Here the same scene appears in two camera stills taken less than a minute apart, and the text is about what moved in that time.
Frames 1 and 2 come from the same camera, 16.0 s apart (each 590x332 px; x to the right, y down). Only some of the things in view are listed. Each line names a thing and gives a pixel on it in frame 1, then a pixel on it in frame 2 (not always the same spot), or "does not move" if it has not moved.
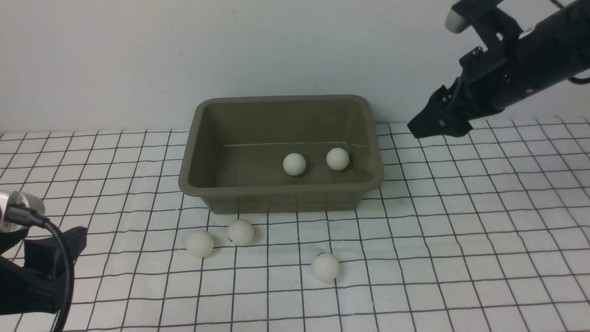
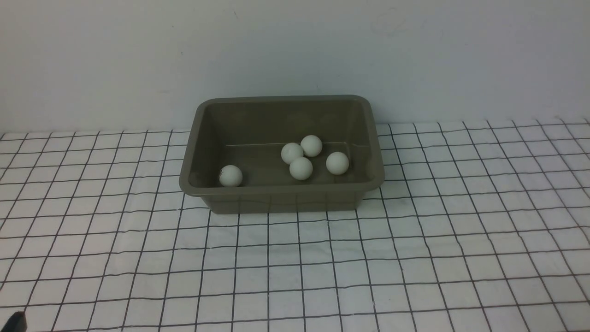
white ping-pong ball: [200, 243] → [291, 151]
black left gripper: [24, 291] → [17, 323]
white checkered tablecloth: [483, 227] does not move
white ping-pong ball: [337, 159] does not move
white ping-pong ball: [294, 164] → [311, 145]
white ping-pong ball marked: [240, 232] → [230, 175]
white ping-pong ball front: [325, 267] → [301, 168]
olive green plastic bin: [250, 154] does not move
